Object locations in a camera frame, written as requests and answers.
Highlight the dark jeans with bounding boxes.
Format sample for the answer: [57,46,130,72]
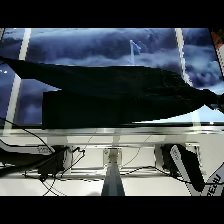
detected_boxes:
[0,55,224,130]

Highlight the silver frame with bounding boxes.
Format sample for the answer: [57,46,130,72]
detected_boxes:
[0,124,224,197]

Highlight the black cable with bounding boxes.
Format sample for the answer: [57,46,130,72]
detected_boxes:
[0,115,56,154]

